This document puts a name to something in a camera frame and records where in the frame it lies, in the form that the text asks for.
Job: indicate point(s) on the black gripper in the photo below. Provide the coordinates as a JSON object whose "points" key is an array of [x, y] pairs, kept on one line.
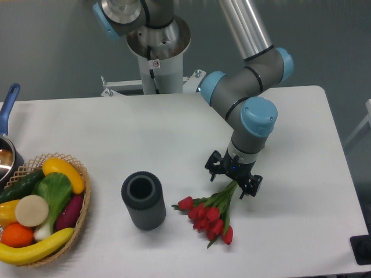
{"points": [[240, 172]]}

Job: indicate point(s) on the red tulip bouquet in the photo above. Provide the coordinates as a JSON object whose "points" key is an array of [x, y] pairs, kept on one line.
{"points": [[210, 215]]}

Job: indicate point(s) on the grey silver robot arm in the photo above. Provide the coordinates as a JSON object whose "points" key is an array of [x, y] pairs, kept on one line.
{"points": [[159, 39]]}

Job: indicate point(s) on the dark grey ribbed vase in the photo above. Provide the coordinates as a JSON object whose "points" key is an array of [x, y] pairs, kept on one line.
{"points": [[142, 195]]}

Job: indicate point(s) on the black device at edge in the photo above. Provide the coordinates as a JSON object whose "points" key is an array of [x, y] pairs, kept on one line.
{"points": [[361, 249]]}

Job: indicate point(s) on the purple sweet potato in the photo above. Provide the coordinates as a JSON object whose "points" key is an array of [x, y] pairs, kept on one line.
{"points": [[69, 216]]}

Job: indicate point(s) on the green bok choy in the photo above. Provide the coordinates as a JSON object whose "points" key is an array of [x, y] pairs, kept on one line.
{"points": [[56, 190]]}

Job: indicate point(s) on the woven wicker basket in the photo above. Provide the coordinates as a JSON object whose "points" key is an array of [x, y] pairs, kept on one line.
{"points": [[36, 164]]}

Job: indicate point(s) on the beige round disc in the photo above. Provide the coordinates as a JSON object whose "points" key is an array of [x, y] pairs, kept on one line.
{"points": [[31, 211]]}

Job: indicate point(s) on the green cucumber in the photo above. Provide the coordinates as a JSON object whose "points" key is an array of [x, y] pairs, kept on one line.
{"points": [[22, 187]]}

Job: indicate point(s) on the orange fruit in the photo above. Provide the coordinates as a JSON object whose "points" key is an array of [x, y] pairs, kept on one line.
{"points": [[17, 236]]}

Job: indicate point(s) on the yellow bell pepper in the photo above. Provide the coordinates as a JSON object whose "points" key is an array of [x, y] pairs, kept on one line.
{"points": [[7, 212]]}

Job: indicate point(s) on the yellow banana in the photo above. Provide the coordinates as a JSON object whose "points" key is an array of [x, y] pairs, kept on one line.
{"points": [[37, 251]]}

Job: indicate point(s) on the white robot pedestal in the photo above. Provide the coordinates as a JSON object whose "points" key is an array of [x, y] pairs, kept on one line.
{"points": [[157, 77]]}

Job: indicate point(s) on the white furniture frame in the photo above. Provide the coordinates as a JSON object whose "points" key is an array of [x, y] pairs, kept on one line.
{"points": [[361, 130]]}

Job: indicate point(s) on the blue handled saucepan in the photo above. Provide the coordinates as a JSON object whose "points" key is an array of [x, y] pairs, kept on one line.
{"points": [[10, 157]]}

